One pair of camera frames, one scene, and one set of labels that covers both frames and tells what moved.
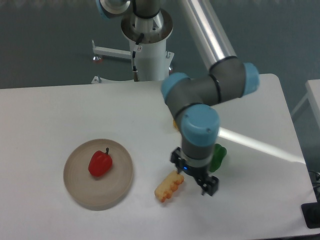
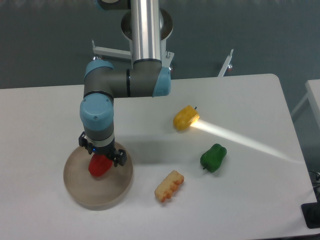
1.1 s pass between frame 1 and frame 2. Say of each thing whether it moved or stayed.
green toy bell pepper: stayed
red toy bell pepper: stayed
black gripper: moved
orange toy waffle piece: stayed
